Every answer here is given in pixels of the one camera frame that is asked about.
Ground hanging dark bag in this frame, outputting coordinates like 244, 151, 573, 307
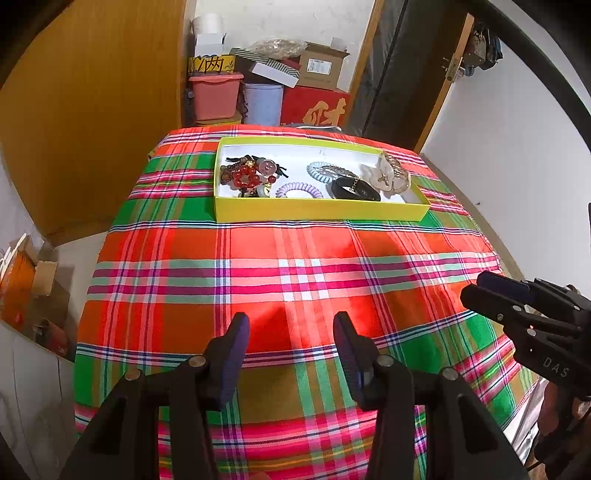
463, 22, 504, 78

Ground yellow-green shallow box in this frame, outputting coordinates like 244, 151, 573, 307
213, 137, 432, 225

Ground gold link bracelet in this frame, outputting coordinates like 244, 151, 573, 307
379, 152, 408, 184

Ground clear hair claw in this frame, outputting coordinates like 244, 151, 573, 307
361, 151, 412, 195

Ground orange box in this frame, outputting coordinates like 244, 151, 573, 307
0, 250, 38, 325

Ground blue-grey spiral hair tie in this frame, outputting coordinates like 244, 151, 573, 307
307, 161, 345, 184

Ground pink plastic bin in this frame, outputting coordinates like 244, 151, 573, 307
188, 72, 245, 122

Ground clear bag of gold trinkets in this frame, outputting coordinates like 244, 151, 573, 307
246, 38, 309, 60

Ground black bangle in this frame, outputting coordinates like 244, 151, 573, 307
329, 177, 382, 203

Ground small white box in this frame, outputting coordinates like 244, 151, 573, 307
192, 31, 226, 59

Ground open brown carton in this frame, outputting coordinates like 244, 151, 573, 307
31, 260, 71, 325

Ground plaid tablecloth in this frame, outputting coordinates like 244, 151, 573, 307
74, 124, 542, 480

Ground person's right hand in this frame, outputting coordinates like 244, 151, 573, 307
537, 382, 591, 463

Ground white appliance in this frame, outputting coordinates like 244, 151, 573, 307
0, 318, 80, 480

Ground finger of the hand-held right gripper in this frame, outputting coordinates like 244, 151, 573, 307
476, 271, 537, 306
460, 283, 525, 325

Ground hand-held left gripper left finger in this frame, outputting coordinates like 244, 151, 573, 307
60, 312, 251, 480

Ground lavender bucket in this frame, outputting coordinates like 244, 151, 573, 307
243, 82, 284, 127

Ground thin gold chain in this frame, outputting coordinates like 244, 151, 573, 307
321, 164, 362, 181

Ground gold bead bracelet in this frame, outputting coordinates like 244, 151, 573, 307
220, 159, 250, 182

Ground yellow box with black print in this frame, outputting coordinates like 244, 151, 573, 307
187, 54, 238, 77

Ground black curved bar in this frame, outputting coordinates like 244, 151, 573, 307
462, 0, 591, 155

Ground white box with striped edge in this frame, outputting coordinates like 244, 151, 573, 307
249, 61, 301, 89

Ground wooden door edge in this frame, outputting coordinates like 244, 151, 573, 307
414, 13, 477, 154

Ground red bead bracelet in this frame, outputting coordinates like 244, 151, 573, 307
231, 165, 262, 191

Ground cardboard box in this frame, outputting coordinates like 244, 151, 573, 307
298, 42, 351, 92

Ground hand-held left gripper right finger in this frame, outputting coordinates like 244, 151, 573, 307
333, 311, 530, 480

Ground black hair tie with charm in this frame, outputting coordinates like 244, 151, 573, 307
239, 182, 274, 199

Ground dark door panel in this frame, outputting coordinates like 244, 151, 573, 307
348, 0, 468, 151

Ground purple spiral hair tie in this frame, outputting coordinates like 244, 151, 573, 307
276, 182, 323, 200

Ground red box with gold print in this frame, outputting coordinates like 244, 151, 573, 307
280, 86, 351, 130

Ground wooden wardrobe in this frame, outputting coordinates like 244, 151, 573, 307
0, 0, 198, 246

